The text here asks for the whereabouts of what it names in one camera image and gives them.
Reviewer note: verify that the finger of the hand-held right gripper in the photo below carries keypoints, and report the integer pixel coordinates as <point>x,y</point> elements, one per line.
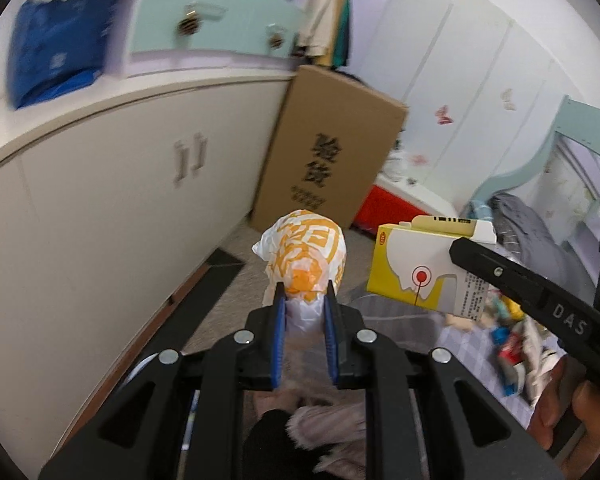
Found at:
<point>525,290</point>

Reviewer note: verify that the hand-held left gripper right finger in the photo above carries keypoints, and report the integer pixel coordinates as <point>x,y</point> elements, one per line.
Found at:
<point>331,335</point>

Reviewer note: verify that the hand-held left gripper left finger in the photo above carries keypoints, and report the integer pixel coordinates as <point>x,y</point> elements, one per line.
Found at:
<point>278,332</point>

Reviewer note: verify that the orange and white paper wrapper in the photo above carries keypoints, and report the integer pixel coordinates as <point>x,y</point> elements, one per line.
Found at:
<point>302,255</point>

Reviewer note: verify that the yellow and white carton box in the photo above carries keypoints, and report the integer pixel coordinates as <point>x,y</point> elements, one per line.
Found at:
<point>420,270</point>

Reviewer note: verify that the person's right hand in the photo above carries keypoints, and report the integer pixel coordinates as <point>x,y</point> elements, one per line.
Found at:
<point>555,400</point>

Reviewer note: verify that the grey blanket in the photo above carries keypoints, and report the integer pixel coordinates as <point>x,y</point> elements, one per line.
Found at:
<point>535,235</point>

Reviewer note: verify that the pile of snack wrappers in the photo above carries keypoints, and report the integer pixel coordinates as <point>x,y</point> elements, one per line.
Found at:
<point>520,355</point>

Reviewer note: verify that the black floor mat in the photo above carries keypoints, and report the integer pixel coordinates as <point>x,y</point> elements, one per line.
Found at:
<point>215,285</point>

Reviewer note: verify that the blue plaid pillow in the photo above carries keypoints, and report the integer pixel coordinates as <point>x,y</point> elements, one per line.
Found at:
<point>480,210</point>

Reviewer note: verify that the grey checked tablecloth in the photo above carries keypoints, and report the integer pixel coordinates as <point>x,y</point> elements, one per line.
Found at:
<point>460,360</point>

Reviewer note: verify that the person's pink fuzzy pant leg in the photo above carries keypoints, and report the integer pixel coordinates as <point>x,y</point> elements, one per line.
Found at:
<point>330,435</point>

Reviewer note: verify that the black slipper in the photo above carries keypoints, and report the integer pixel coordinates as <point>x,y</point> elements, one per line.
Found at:
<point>267,440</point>

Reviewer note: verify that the red storage box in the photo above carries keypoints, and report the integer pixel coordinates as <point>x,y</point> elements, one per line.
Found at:
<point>395,207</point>

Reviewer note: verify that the pale pink butterfly sticker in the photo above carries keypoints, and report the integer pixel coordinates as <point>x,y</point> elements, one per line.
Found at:
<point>419,159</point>

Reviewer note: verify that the crumpled white plastic bag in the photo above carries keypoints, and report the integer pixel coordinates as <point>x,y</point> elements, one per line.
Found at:
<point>397,170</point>

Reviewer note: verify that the beige butterfly sticker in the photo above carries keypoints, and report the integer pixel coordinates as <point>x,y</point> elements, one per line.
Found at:
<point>507,99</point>

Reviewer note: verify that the tall cardboard box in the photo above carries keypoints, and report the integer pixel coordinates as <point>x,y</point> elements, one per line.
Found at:
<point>325,150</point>

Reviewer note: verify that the cream cabinet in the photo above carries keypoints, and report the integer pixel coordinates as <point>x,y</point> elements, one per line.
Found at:
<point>95,220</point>

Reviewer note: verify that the white wardrobe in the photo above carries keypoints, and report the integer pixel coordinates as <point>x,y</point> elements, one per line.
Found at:
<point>480,50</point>

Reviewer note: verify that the pine cone ornament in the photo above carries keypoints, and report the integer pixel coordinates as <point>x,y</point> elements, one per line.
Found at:
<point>276,40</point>
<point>189,25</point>

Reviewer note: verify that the green hanging garment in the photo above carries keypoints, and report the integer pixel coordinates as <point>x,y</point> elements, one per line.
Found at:
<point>342,35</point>

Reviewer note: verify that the beige hanging jacket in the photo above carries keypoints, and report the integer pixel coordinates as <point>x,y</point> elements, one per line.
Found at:
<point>322,15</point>

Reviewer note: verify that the mint green drawer unit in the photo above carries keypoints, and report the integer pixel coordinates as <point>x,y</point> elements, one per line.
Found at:
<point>215,0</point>

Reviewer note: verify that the blue shopping bag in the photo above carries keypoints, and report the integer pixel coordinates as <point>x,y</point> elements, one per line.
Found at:
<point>55,50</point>

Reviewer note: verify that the mint green bed frame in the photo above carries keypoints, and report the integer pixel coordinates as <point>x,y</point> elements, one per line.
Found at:
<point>575,125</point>

